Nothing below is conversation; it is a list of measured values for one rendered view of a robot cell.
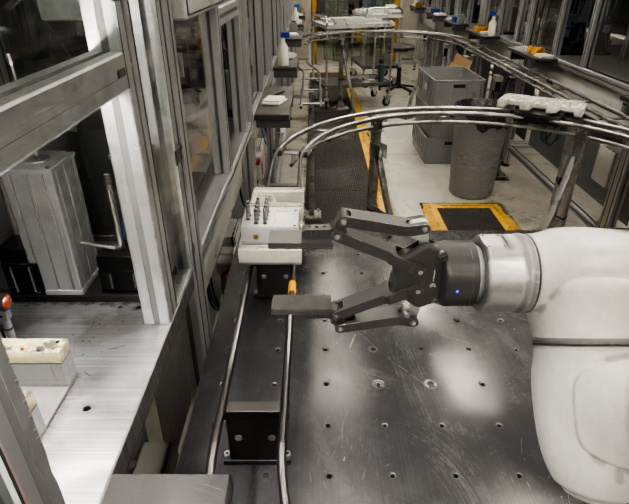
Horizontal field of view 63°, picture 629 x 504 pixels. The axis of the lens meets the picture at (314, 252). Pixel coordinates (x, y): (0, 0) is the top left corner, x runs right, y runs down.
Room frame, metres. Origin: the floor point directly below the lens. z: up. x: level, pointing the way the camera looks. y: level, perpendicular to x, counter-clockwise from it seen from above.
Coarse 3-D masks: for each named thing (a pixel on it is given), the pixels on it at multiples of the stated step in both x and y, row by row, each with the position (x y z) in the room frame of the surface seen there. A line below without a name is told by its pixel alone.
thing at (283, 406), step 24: (264, 288) 1.08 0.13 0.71; (240, 312) 0.83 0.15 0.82; (288, 336) 0.76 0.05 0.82; (288, 360) 0.69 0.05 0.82; (288, 384) 0.63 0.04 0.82; (240, 408) 0.59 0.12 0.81; (264, 408) 0.59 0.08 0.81; (288, 408) 0.58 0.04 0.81; (216, 432) 0.53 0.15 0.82; (240, 432) 0.58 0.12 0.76; (264, 432) 0.58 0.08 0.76; (240, 456) 0.58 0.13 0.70; (264, 456) 0.58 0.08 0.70; (288, 456) 0.59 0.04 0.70
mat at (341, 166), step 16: (336, 96) 6.40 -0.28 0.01; (320, 112) 5.62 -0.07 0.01; (336, 112) 5.62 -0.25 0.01; (352, 128) 4.99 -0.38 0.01; (336, 144) 4.48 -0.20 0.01; (352, 144) 4.48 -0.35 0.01; (368, 144) 4.49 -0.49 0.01; (320, 160) 4.05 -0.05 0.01; (336, 160) 4.05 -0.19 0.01; (352, 160) 4.05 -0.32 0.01; (368, 160) 4.05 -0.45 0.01; (320, 176) 3.68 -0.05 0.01; (336, 176) 3.68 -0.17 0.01; (352, 176) 3.68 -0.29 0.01; (368, 176) 3.68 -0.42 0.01; (320, 192) 3.37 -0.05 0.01; (336, 192) 3.37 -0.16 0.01; (352, 192) 3.37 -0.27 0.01; (320, 208) 3.10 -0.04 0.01; (336, 208) 3.10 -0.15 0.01; (352, 208) 3.10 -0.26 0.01; (384, 208) 3.10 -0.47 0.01; (304, 224) 2.86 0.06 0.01
